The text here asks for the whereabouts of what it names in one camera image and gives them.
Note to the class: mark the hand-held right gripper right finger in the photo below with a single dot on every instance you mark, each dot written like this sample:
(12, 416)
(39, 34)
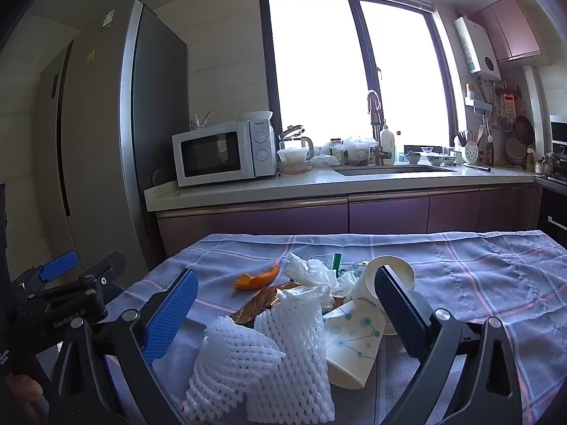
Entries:
(398, 314)

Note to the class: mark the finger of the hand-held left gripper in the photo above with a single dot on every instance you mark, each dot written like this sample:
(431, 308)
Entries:
(57, 265)
(108, 270)

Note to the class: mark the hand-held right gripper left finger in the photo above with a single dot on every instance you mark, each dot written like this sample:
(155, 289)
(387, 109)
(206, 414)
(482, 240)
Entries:
(170, 314)

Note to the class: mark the plain white paper cup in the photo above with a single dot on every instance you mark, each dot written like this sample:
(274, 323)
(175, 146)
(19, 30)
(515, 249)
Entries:
(365, 283)

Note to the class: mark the paper cup with teal print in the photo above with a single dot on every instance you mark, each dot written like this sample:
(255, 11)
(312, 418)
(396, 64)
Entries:
(350, 341)

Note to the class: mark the white foam fruit net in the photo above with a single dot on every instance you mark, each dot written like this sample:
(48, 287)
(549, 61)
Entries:
(292, 354)
(230, 363)

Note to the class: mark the green white plastic wrapper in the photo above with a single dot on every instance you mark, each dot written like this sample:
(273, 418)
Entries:
(336, 261)

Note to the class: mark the long curled orange peel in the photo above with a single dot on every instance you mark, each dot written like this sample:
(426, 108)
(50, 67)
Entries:
(252, 281)

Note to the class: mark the person's left hand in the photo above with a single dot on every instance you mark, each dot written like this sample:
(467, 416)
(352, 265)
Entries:
(22, 392)

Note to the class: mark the brown crumpled wrapper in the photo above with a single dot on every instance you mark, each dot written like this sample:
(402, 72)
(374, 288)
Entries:
(257, 305)

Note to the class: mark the crumpled white tissue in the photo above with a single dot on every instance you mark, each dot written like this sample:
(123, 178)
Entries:
(305, 294)

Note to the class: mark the checked grey tablecloth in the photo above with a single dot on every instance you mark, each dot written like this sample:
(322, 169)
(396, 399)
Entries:
(487, 274)

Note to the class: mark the kitchen counter with purple cabinets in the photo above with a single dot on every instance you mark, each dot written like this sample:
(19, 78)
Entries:
(385, 217)

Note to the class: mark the grey refrigerator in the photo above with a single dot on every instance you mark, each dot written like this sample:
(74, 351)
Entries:
(102, 119)

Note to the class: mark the white microwave oven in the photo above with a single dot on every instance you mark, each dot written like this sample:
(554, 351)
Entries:
(208, 155)

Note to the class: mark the blue white bowl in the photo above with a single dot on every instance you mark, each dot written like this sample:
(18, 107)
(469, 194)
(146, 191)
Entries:
(440, 160)

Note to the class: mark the bagged plastic food container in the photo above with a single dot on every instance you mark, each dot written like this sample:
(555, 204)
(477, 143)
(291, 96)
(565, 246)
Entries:
(359, 152)

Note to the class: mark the white plastic bag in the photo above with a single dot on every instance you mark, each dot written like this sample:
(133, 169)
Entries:
(325, 160)

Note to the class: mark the white soap bottle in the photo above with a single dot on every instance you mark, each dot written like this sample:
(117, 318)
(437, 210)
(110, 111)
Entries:
(388, 141)

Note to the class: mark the glass jar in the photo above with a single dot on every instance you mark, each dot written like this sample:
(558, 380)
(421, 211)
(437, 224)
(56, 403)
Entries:
(336, 150)

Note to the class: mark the small white ornament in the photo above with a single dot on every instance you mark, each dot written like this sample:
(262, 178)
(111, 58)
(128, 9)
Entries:
(200, 120)

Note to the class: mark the white spotted utensil holder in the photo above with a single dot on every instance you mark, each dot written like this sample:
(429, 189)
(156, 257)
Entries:
(470, 154)

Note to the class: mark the beige round container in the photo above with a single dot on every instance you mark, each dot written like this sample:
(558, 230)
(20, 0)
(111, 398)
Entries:
(294, 168)

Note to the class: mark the black built-in oven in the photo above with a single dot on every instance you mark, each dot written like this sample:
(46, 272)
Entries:
(553, 217)

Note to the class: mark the metal sink faucet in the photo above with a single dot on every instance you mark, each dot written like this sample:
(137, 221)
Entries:
(375, 128)

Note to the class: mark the round wooden board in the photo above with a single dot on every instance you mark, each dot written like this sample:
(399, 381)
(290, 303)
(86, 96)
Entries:
(515, 149)

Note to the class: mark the glass kettle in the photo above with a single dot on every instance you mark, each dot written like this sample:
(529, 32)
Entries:
(296, 139)

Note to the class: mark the hanging frying pan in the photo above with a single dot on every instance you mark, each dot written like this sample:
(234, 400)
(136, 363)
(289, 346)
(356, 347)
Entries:
(523, 129)

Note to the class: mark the kitchen window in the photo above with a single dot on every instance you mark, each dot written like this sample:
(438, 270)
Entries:
(310, 75)

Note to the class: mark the white water heater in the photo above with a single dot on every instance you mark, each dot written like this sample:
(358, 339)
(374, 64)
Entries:
(476, 44)

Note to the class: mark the grey wall shelf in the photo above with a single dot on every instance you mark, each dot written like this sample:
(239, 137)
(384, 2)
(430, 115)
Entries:
(477, 105)

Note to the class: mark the pink wall cabinet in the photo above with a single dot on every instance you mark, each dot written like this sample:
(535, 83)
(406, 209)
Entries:
(509, 26)

